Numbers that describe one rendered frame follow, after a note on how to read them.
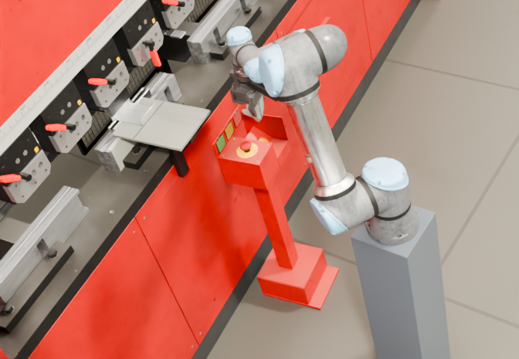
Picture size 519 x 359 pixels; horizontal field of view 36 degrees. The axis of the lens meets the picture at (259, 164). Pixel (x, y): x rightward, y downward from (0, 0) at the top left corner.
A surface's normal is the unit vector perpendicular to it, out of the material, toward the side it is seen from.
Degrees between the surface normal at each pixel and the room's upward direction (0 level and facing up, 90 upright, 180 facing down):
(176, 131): 0
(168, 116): 0
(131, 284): 90
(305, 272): 0
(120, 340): 90
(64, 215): 90
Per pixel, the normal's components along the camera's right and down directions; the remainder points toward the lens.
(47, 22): 0.86, 0.19
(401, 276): -0.55, 0.66
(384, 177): -0.11, -0.75
